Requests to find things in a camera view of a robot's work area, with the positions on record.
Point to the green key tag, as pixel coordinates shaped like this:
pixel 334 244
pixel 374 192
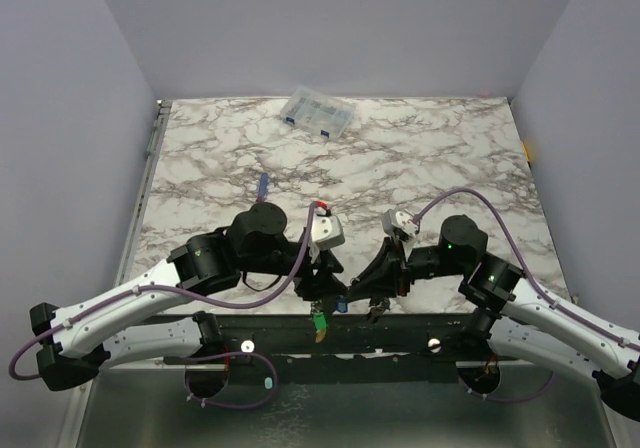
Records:
pixel 320 322

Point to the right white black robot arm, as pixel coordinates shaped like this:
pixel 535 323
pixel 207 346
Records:
pixel 514 315

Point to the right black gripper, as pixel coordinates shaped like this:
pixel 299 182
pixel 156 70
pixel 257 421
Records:
pixel 395 272

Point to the black key tag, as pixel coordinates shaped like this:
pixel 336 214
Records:
pixel 375 310

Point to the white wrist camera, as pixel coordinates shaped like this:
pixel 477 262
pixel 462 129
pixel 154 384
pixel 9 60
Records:
pixel 399 225
pixel 326 232

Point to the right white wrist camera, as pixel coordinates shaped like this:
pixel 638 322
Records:
pixel 399 225

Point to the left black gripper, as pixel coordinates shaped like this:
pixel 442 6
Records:
pixel 325 283

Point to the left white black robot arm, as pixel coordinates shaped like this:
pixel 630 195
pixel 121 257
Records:
pixel 243 266

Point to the blue key tag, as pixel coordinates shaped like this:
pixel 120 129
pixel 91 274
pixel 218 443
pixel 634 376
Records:
pixel 342 305

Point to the yellow key tag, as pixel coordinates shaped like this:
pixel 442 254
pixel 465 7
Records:
pixel 320 337

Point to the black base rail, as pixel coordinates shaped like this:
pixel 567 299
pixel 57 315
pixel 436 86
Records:
pixel 398 348

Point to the clear plastic organizer box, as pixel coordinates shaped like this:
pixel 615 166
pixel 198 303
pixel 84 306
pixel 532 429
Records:
pixel 318 114

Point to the blue red screwdriver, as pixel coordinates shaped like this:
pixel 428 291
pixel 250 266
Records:
pixel 262 188

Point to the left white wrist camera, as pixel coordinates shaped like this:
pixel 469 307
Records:
pixel 326 232

